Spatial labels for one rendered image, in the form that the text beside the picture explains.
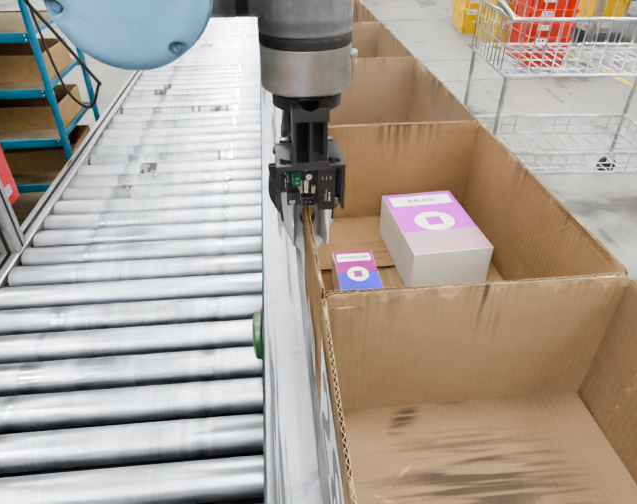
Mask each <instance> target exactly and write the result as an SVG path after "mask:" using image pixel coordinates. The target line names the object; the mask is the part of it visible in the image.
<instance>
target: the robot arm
mask: <svg viewBox="0 0 637 504"><path fill-rule="evenodd" d="M353 1H354V0H43V2H44V5H45V7H46V9H47V11H48V13H49V15H50V16H51V18H52V20H53V21H54V23H55V24H56V26H57V27H58V28H59V29H60V31H61V32H62V33H63V34H64V35H65V36H66V38H67V39H68V40H69V41H70V42H72V43H73V44H74V45H75V46H76V47H77V48H78V49H80V50H81V51H83V52H84V53H85V54H87V55H88V56H90V57H92V58H93V59H95V60H97V61H99V62H102V63H104V64H106V65H109V66H112V67H115V68H120V69H125V70H134V71H142V70H151V69H156V68H160V67H163V66H165V65H168V64H170V63H172V62H174V61H175V60H177V59H178V58H180V57H181V56H182V55H184V54H185V53H186V52H187V51H188V50H189V49H190V48H192V47H193V46H194V45H195V43H196V42H197V41H198V40H199V39H200V37H201V36H202V34H203V33H204V31H205V29H206V27H207V25H208V22H209V20H210V18H231V17H257V25H258V41H259V56H260V71H261V84H262V87H263V88H264V89H266V90H267V91H268V92H270V93H272V103H273V105H274V106H275V107H277V108H279V109H281V110H283V114H282V120H281V126H280V127H281V137H279V143H275V146H274V147H273V148H272V153H273V154H274V155H276V156H275V163H268V170H269V176H268V192H269V197H270V199H271V201H272V203H273V204H274V206H275V207H276V209H277V210H278V212H279V214H280V216H281V221H282V223H283V225H284V227H285V229H286V231H287V233H288V235H289V236H290V238H291V240H292V245H293V246H295V245H296V247H297V248H299V249H300V251H302V252H303V253H305V244H304V235H303V219H302V216H301V211H302V210H303V206H307V205H311V208H312V210H313V213H312V216H311V221H312V226H313V232H314V237H315V243H316V248H317V247H318V246H319V245H320V244H321V242H322V241H323V242H324V244H328V241H329V227H330V225H331V223H332V221H333V216H334V210H335V208H336V206H337V205H338V203H340V206H341V209H344V196H345V168H346V164H345V161H344V158H343V155H342V152H341V149H340V146H339V143H338V141H333V138H332V135H328V122H330V110H331V109H334V108H336V107H338V106H339V105H340V104H341V92H343V91H344V90H346V89H347V88H348V87H349V85H350V84H351V64H350V59H356V58H357V57H358V51H357V49H355V48H352V27H353Z"/></svg>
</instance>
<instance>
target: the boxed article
mask: <svg viewBox="0 0 637 504"><path fill-rule="evenodd" d="M332 281H333V286H334V290H351V289H371V288H383V285H382V282H381V279H380V276H379V273H378V270H377V267H376V264H375V261H374V258H373V255H372V252H371V250H365V251H349V252H333V253H332Z"/></svg>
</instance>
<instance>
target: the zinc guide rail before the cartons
mask: <svg viewBox="0 0 637 504"><path fill-rule="evenodd" d="M261 113H262V181H263V249H264V317H265V385H266V453H267V504H323V501H322V492H321V482H320V473H319V464H318V454H317V445H316V435H315V426H314V417H313V407H312V398H311V389H310V379H309V370H308V360H307V351H306V342H305V332H304V323H303V313H302V304H301V295H300V285H299V276H298V267H297V257H296V248H295V246H293V245H292V240H291V238H290V236H289V235H288V233H287V231H286V229H285V227H284V225H283V223H282V221H281V216H280V214H279V212H278V210H277V209H276V207H275V206H274V204H273V203H272V201H271V199H270V197H269V192H268V176H269V170H268V163H275V156H276V155H274V154H273V153H272V148H273V147H274V146H275V143H279V137H281V127H280V126H281V120H282V116H281V109H279V108H277V107H275V106H274V105H273V103H272V93H270V92H268V91H267V90H266V89H264V88H263V87H262V84H261Z"/></svg>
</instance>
